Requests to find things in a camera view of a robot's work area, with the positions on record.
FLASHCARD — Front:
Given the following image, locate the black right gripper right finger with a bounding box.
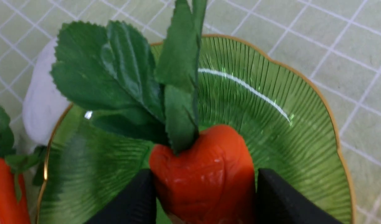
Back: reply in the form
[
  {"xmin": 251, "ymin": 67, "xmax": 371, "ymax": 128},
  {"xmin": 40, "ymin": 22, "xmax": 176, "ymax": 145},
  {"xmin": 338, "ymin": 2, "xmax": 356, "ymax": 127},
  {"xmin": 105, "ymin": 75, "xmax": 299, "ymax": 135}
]
[{"xmin": 256, "ymin": 168, "xmax": 341, "ymax": 224}]

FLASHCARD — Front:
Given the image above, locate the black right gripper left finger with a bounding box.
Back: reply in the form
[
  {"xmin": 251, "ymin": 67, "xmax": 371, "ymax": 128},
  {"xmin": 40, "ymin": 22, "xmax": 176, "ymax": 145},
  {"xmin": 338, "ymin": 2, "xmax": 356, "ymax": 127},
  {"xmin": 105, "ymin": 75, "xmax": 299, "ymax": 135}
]
[{"xmin": 86, "ymin": 169, "xmax": 157, "ymax": 224}]

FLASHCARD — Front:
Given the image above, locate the orange carrot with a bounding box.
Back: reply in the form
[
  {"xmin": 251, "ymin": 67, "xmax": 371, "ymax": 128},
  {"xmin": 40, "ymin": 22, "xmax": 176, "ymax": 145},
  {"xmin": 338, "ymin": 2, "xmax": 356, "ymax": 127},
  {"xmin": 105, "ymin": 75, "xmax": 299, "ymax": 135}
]
[
  {"xmin": 0, "ymin": 146, "xmax": 46, "ymax": 224},
  {"xmin": 51, "ymin": 0, "xmax": 255, "ymax": 224}
]

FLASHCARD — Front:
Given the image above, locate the white radish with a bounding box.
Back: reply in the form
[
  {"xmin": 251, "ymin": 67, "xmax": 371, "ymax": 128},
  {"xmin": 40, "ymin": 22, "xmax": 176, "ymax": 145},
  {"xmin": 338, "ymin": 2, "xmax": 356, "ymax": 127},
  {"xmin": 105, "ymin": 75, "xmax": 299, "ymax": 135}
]
[{"xmin": 0, "ymin": 38, "xmax": 73, "ymax": 162}]

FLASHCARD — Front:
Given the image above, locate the green plastic plate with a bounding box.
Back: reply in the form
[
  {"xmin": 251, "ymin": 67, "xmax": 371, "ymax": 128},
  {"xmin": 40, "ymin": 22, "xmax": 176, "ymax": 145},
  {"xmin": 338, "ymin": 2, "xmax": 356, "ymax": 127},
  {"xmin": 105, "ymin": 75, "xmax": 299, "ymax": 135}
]
[{"xmin": 36, "ymin": 35, "xmax": 356, "ymax": 224}]

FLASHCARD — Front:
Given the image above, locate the green checked tablecloth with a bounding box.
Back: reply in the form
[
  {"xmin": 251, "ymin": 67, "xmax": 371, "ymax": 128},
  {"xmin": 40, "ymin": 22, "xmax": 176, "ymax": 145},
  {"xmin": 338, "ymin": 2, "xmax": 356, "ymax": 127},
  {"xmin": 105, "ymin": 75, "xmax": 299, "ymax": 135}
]
[{"xmin": 0, "ymin": 0, "xmax": 381, "ymax": 224}]

